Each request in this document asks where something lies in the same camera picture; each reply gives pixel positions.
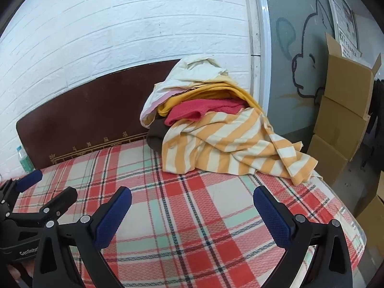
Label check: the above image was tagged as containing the orange white striped cloth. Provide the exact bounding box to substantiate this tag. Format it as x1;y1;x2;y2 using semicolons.
161;107;318;186

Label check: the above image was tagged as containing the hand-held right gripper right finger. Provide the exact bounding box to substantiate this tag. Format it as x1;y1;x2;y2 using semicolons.
253;185;362;288

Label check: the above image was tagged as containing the open cardboard box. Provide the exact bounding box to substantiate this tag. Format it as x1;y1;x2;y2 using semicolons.
324;31;383;117

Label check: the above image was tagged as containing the clear plastic water bottle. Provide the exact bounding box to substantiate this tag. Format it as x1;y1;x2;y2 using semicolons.
16;145;35;174

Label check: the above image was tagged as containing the pile of folded clothes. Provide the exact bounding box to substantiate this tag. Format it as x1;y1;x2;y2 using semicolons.
140;55;230;128

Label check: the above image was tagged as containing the dark hanging cloth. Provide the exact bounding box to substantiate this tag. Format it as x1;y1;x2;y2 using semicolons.
361;78;384;168

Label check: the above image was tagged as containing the pink cloth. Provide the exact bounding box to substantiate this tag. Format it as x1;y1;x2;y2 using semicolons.
149;88;186;113

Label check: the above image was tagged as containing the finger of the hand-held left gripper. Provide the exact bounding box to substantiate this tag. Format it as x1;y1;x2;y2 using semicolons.
0;169;43;207
5;186;78;226

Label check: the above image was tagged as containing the white door frame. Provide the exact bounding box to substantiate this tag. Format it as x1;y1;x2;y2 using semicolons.
241;0;272;114

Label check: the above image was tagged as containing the white wall notice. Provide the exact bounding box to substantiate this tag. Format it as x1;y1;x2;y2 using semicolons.
322;0;363;59

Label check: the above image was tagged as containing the dark brown wooden headboard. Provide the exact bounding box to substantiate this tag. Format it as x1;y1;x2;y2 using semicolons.
16;59;180;170

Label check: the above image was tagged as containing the red cloth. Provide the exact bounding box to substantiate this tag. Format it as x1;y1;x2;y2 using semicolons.
164;97;248;127

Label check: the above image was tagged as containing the red plaid blanket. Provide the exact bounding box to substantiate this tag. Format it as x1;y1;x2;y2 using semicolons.
0;145;368;288

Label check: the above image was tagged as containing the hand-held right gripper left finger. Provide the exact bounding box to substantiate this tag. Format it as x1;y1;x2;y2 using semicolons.
32;186;132;288

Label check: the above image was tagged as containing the closed cardboard box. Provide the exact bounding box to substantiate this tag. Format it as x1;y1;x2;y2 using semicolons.
306;133;350;180
354;195;384;242
312;94;371;161

